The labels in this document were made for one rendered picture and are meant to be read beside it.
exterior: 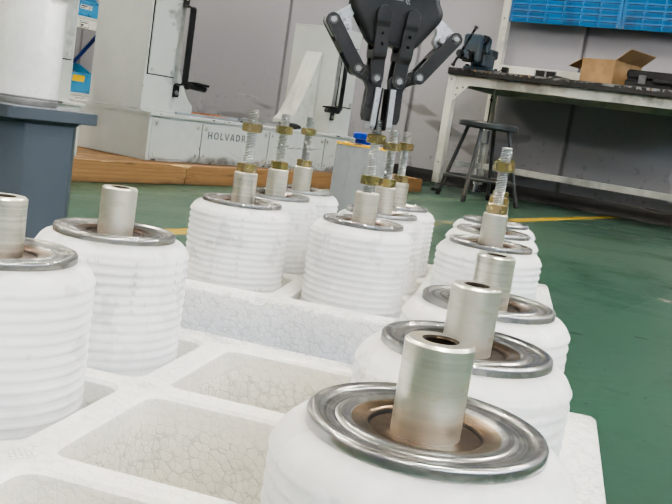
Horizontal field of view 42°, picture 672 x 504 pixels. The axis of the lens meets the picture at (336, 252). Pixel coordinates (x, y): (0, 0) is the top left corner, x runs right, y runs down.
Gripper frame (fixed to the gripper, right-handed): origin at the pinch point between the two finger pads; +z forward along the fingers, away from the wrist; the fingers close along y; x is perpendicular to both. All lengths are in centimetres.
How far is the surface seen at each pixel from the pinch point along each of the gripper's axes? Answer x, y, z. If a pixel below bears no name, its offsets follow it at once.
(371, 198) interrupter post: 1.1, -0.2, 8.1
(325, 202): -22.4, 0.0, 11.4
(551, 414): 47.4, 1.4, 11.8
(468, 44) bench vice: -438, -142, -52
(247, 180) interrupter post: -3.1, 10.9, 8.4
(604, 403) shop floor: -34, -46, 36
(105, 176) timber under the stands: -244, 42, 34
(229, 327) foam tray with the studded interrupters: 4.0, 11.3, 20.8
